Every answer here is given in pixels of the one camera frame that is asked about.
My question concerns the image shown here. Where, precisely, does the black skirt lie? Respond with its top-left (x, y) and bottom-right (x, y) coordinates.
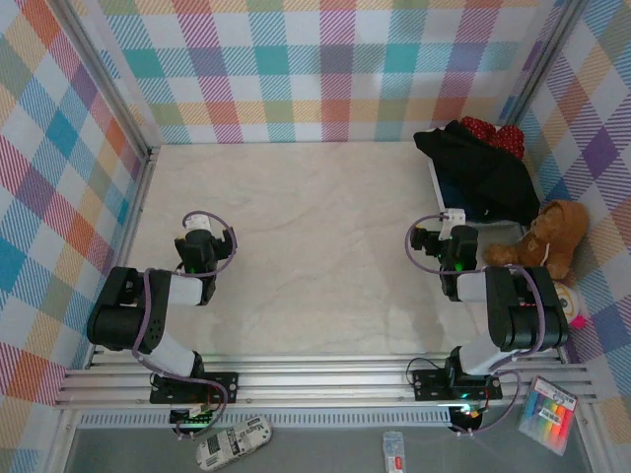
top-left (412, 120), bottom-right (541, 226)

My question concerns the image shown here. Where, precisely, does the red polka dot skirt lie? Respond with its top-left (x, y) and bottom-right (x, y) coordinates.
top-left (460, 116), bottom-right (525, 160)

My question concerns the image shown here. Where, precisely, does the white plastic basket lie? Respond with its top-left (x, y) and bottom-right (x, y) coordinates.
top-left (426, 157), bottom-right (531, 233)

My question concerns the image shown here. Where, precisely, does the brown teddy bear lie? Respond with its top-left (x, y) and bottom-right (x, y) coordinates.
top-left (482, 199), bottom-right (591, 282)

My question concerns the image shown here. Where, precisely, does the white doll with glasses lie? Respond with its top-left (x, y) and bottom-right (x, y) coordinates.
top-left (549, 279), bottom-right (589, 331)

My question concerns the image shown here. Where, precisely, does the right controller board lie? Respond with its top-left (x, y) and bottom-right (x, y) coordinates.
top-left (446, 404), bottom-right (487, 430)

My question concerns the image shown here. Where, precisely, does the controller board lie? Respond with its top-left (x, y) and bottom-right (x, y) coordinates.
top-left (446, 404), bottom-right (487, 430)
top-left (170, 408), bottom-right (218, 428)

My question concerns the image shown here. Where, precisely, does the left controller board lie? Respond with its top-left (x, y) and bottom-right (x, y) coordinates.
top-left (170, 408), bottom-right (218, 428)

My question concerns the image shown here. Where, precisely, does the coloured marker pack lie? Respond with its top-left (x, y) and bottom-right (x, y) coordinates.
top-left (517, 376), bottom-right (579, 457)

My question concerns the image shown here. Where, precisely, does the newspaper print pouch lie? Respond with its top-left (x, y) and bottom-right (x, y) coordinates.
top-left (195, 416), bottom-right (273, 473)

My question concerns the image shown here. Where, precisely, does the small white box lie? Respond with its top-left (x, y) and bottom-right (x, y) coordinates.
top-left (383, 431), bottom-right (406, 473)

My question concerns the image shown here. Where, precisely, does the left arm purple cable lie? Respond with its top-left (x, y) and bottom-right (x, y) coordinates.
top-left (130, 210), bottom-right (239, 439)

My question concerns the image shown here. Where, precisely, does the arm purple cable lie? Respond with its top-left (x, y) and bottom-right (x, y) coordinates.
top-left (404, 214), bottom-right (548, 435)
top-left (130, 210), bottom-right (239, 439)

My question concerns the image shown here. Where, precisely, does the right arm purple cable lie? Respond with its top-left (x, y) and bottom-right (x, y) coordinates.
top-left (404, 214), bottom-right (548, 435)

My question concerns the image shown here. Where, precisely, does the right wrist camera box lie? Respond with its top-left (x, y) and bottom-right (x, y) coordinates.
top-left (438, 208), bottom-right (467, 241)

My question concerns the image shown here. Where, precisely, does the aluminium side rail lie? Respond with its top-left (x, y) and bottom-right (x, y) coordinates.
top-left (84, 147), bottom-right (160, 371)

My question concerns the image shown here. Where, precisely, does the thin black wire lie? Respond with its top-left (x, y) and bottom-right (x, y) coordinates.
top-left (405, 358), bottom-right (448, 390)

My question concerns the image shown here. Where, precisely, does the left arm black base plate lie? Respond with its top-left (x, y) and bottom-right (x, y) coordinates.
top-left (149, 372), bottom-right (240, 406)

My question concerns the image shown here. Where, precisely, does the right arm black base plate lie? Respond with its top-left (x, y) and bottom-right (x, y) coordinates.
top-left (411, 368), bottom-right (504, 403)

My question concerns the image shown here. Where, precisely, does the aluminium rail frame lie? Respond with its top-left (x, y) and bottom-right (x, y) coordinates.
top-left (52, 344), bottom-right (600, 410)

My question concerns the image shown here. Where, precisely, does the aluminium corner post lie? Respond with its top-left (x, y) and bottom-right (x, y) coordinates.
top-left (496, 0), bottom-right (591, 144)
top-left (48, 0), bottom-right (160, 164)

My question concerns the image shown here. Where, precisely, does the white slotted cable duct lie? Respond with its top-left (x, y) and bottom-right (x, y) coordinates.
top-left (78, 412), bottom-right (453, 429)

